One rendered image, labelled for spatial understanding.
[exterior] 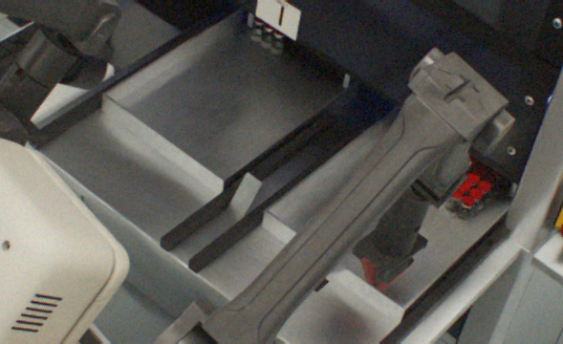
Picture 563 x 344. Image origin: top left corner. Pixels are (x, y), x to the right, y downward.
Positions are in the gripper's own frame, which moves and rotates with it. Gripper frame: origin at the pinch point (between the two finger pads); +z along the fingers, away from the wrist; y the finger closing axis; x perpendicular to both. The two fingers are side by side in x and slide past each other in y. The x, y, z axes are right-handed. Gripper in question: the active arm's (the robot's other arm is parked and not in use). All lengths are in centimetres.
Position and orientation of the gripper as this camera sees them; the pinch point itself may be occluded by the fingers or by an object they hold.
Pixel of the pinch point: (373, 289)
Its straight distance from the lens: 179.9
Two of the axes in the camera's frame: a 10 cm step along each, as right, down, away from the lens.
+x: -7.5, -5.4, 3.7
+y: 6.2, -3.8, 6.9
